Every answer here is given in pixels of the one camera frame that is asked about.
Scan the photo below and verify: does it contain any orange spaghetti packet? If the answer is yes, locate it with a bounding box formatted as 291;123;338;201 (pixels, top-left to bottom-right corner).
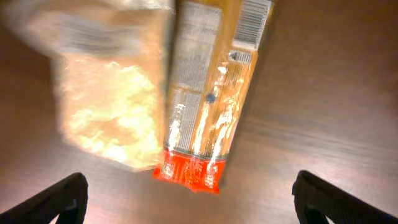
154;0;275;194

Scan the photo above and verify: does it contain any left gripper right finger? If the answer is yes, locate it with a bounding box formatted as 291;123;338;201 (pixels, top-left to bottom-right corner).
292;170;397;224

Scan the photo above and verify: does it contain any white grain bag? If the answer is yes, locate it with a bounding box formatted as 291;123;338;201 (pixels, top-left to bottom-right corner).
3;0;175;171

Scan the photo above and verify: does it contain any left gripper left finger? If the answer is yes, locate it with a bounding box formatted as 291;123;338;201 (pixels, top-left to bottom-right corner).
1;172;88;224

